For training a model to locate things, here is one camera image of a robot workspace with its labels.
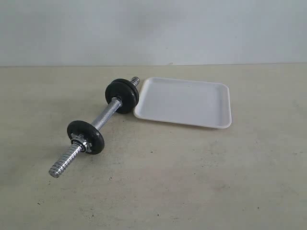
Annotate black weight plate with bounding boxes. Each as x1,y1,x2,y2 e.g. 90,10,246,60
112,79,139,114
105,81,137,114

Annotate white rectangular plastic tray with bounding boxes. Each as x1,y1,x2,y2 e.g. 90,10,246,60
133,77,232,129

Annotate chrome threaded dumbbell bar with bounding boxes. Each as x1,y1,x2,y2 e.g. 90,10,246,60
48,76,140,178

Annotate black weight plate far end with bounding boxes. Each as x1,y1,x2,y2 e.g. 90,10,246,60
67,120,105,155

